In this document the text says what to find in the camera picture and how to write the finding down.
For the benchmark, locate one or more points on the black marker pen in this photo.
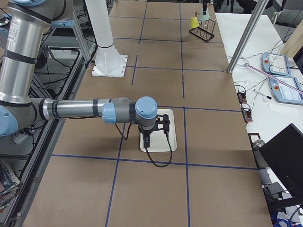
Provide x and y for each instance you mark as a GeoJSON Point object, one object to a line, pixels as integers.
{"type": "Point", "coordinates": [261, 94]}

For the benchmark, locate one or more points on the upper orange connector box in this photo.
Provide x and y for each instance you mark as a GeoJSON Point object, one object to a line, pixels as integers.
{"type": "Point", "coordinates": [242, 97]}

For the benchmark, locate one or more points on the teach pendant tablet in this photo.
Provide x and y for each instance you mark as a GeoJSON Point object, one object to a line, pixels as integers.
{"type": "Point", "coordinates": [275, 64]}
{"type": "Point", "coordinates": [284, 94]}

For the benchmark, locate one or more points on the aluminium frame post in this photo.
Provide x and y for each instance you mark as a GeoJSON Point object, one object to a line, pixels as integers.
{"type": "Point", "coordinates": [255, 16]}

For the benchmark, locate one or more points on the yellow cup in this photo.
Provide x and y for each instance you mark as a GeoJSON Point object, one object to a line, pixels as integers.
{"type": "Point", "coordinates": [194, 23]}

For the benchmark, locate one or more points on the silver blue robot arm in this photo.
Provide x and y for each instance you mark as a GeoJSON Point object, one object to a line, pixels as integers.
{"type": "Point", "coordinates": [18, 110]}

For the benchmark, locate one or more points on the orange connector box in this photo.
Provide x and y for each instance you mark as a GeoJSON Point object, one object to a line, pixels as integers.
{"type": "Point", "coordinates": [247, 115]}
{"type": "Point", "coordinates": [242, 97]}

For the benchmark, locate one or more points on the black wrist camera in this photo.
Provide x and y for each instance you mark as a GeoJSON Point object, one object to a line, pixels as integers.
{"type": "Point", "coordinates": [162, 123]}

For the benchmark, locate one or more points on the pale green cup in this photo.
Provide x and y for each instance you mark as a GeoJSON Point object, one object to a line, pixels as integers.
{"type": "Point", "coordinates": [204, 15]}

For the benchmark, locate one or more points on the upper teach pendant tablet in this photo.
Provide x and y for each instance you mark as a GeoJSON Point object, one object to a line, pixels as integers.
{"type": "Point", "coordinates": [275, 64]}

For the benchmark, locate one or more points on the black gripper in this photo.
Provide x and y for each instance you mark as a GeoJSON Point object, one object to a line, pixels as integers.
{"type": "Point", "coordinates": [145, 131]}

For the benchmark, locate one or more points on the black wire cup rack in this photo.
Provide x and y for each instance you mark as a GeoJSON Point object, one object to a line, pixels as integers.
{"type": "Point", "coordinates": [205, 31]}

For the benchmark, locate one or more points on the pink grabber stick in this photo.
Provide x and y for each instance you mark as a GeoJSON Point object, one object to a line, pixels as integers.
{"type": "Point", "coordinates": [274, 78]}

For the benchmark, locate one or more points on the lower teach pendant tablet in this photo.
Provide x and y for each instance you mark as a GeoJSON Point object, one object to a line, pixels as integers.
{"type": "Point", "coordinates": [284, 94]}

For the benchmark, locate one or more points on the white bear print tray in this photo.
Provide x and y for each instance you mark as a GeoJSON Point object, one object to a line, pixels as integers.
{"type": "Point", "coordinates": [158, 141]}

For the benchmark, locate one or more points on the lower orange connector box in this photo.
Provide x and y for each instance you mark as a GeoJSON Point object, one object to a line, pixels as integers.
{"type": "Point", "coordinates": [247, 115]}

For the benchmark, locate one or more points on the stack of books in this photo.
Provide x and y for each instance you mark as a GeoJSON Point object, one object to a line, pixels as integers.
{"type": "Point", "coordinates": [9, 184]}

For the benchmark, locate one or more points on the metal cylinder weight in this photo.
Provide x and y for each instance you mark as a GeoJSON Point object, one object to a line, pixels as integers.
{"type": "Point", "coordinates": [258, 144]}

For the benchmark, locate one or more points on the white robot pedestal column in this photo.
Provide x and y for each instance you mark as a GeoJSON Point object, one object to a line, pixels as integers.
{"type": "Point", "coordinates": [108, 62]}

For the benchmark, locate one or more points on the black monitor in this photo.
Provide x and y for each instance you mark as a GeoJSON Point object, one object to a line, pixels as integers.
{"type": "Point", "coordinates": [284, 155]}

